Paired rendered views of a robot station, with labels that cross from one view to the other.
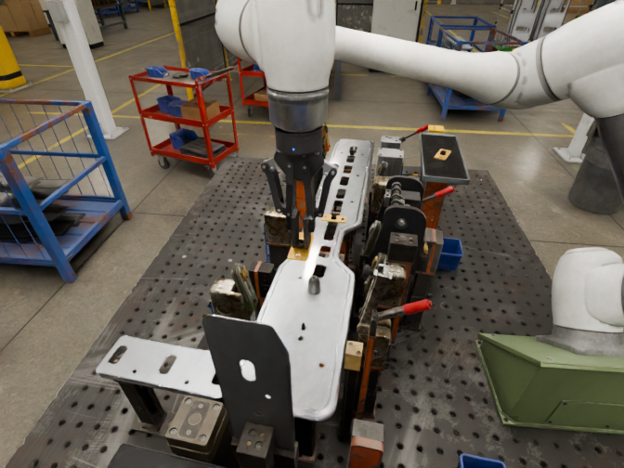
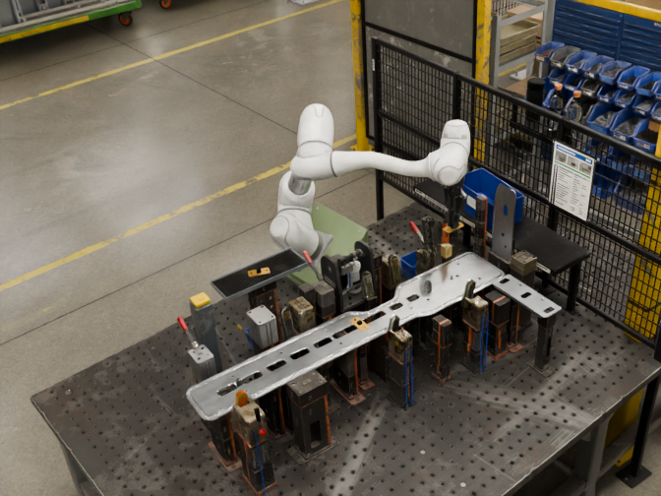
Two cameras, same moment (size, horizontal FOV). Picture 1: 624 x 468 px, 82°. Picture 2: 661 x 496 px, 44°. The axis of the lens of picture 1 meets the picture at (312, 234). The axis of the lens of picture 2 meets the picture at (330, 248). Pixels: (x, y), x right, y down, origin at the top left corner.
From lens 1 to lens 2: 3.48 m
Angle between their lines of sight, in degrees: 97
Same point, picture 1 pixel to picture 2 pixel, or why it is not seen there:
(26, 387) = not seen: outside the picture
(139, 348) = (537, 307)
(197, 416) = (522, 257)
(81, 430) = (586, 385)
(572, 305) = (312, 235)
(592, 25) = (329, 124)
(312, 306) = (437, 283)
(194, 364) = (513, 289)
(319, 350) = (452, 268)
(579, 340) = (322, 239)
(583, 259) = (294, 222)
